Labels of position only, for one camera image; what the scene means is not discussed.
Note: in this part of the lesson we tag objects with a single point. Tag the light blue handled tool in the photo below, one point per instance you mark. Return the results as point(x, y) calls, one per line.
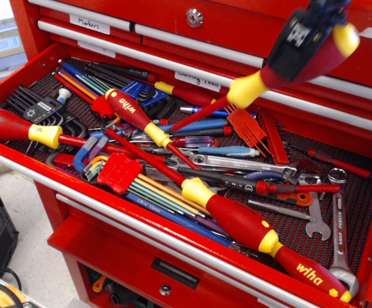
point(230, 151)

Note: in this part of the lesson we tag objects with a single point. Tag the red hex key holder back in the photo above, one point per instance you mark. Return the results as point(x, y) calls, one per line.
point(101, 107)

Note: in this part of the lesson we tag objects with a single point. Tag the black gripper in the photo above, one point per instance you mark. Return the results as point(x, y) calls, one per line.
point(303, 35)

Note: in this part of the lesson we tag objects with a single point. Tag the blue hex key 10mm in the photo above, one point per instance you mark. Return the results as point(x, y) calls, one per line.
point(151, 198)

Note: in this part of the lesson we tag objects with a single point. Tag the red plastic comb holder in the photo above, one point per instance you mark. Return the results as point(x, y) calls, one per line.
point(247, 128)

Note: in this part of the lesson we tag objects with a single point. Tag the black red precision screwdriver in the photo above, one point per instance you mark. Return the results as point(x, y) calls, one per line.
point(212, 132)

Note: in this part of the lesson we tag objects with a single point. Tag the clear red handle screwdriver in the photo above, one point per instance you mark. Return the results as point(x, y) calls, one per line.
point(191, 142)

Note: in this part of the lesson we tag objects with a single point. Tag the small red black screwdriver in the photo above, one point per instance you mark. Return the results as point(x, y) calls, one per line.
point(364, 173)

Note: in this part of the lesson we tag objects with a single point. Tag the silver combination wrench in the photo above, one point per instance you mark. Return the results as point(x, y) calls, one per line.
point(340, 267)

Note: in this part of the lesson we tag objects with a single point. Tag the red plastic strip holder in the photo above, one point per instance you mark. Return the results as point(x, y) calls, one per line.
point(275, 144)

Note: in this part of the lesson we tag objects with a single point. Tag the red yellow screwdriver back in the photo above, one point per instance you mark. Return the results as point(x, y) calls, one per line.
point(194, 97)

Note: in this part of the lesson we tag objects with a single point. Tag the red yellow wiha screwdriver centre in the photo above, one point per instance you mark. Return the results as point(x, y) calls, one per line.
point(129, 110)

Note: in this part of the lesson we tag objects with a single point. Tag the black red screwdriver back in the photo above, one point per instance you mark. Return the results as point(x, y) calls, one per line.
point(132, 72)

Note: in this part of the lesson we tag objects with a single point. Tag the silver cabinet lock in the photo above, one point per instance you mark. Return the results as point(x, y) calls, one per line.
point(194, 18)

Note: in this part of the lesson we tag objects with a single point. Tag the red hex key holder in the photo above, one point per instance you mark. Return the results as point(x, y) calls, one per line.
point(119, 172)
point(101, 107)

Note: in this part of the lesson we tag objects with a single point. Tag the blue handled screwdriver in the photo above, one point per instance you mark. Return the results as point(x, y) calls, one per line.
point(196, 126)

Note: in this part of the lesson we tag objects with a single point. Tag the black torx key holder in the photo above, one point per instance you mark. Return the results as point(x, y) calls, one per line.
point(35, 108)

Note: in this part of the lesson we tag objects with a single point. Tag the white cutting tools label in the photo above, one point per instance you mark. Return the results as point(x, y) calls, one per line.
point(206, 82)

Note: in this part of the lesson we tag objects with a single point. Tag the small open end wrench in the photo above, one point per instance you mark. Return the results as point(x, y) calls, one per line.
point(317, 225)

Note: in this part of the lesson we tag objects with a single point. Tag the silver adjustable wrench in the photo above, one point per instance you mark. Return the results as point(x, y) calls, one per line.
point(291, 171)

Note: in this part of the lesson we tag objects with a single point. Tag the white markers label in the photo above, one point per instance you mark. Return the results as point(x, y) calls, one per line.
point(89, 24)

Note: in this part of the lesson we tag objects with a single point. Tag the red tool cabinet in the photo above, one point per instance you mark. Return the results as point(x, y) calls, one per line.
point(235, 39)

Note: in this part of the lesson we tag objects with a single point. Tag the open red drawer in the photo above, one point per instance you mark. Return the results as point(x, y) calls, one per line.
point(156, 258)

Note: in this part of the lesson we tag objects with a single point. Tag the blue hex key holder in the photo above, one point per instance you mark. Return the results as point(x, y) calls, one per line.
point(146, 95)

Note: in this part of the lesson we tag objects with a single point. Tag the blue metal precision screwdriver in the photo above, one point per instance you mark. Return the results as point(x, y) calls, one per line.
point(193, 110)

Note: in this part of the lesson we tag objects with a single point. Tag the large red yellow wiha screwdriver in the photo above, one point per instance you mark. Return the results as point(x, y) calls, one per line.
point(247, 227)

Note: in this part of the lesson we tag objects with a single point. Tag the red hex key holder front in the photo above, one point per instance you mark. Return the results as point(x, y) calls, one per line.
point(119, 172)

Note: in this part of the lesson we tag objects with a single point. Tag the black red drawer liner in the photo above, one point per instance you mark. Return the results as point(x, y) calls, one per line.
point(287, 212)

